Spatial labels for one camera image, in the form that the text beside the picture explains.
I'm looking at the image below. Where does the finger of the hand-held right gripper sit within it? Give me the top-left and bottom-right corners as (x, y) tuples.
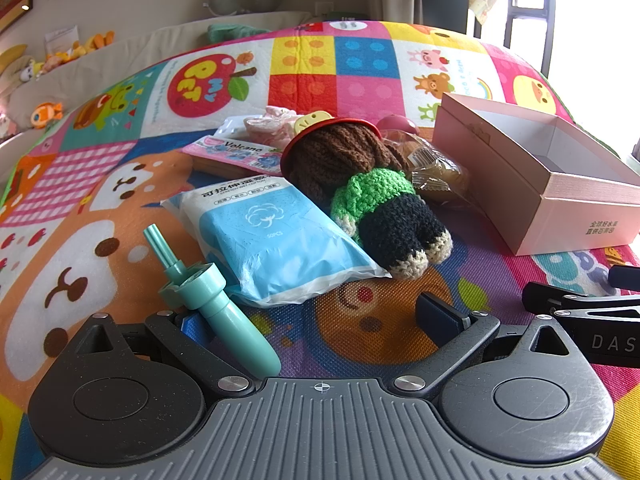
(522, 282), (640, 318)
(608, 263), (640, 289)

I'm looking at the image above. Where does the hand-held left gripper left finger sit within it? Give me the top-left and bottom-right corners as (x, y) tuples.
(75, 311), (253, 397)

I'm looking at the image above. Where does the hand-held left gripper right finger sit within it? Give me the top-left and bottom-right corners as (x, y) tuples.
(391, 292), (584, 395)

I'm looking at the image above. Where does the teal plastic tool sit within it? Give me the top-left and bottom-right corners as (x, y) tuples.
(143, 225), (282, 379)

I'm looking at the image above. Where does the pink cardboard box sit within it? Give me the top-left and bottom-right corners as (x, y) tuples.
(431, 92), (640, 257)

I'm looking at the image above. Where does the blue wet wipes packet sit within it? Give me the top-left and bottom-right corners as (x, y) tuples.
(161, 176), (394, 309)

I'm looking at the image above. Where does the bread packet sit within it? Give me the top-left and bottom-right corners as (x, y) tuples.
(385, 130), (474, 207)

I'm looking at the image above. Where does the pink printed packet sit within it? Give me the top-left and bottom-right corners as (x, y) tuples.
(182, 132), (287, 179)

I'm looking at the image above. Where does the crochet doll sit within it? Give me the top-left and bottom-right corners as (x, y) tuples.
(280, 119), (454, 281)

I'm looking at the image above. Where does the pink white cloth bundle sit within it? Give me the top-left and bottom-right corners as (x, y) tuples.
(242, 106), (297, 147)

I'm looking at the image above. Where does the yellow toy keychain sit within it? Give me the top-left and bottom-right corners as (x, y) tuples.
(292, 111), (329, 136)

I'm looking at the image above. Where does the colourful printed play mat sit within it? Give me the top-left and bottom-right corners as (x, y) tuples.
(0, 20), (640, 480)

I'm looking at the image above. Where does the orange plush fish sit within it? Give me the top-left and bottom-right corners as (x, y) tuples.
(30, 101), (65, 130)

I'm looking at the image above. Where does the beige sofa cushion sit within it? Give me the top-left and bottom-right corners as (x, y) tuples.
(0, 10), (314, 136)

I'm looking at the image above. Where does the green cloth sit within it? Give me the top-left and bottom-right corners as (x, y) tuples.
(207, 24), (274, 45)

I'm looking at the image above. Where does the row of plush toys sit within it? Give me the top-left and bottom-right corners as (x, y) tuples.
(0, 30), (116, 86)

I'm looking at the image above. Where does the black window frame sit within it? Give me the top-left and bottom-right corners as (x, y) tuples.
(502, 0), (557, 61)

